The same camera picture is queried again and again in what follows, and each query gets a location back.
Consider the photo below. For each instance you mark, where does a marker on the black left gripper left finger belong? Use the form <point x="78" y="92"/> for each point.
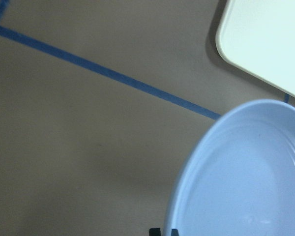
<point x="154" y="232"/>

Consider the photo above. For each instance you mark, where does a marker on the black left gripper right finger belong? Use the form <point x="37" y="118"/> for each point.
<point x="174" y="232"/>

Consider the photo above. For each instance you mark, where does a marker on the light blue plate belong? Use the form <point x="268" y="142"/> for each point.
<point x="240" y="178"/>

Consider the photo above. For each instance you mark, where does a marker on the cream plastic tray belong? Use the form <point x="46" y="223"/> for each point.
<point x="258" y="37"/>

